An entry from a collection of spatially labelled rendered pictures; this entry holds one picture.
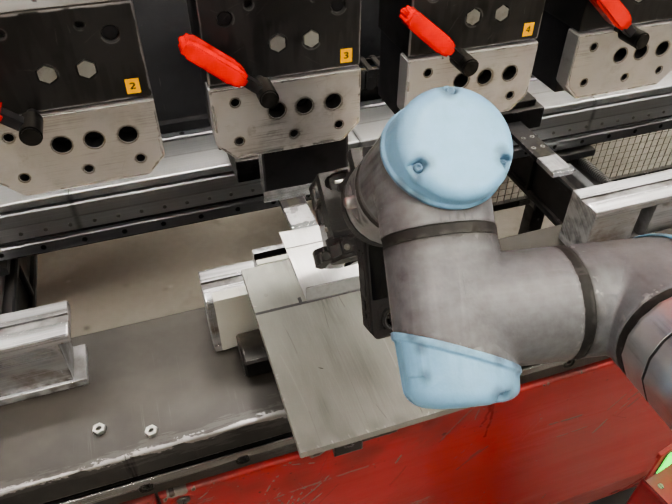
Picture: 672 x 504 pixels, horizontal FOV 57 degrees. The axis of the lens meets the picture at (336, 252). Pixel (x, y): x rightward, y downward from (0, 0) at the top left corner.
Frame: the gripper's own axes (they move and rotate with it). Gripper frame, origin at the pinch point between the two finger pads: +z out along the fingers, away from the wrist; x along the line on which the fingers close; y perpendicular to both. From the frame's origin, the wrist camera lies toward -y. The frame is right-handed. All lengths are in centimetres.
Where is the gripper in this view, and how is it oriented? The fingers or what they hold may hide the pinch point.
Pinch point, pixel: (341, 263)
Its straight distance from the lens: 70.1
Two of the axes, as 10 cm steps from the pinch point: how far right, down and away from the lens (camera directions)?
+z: -2.0, 1.7, 9.6
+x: -9.5, 2.1, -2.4
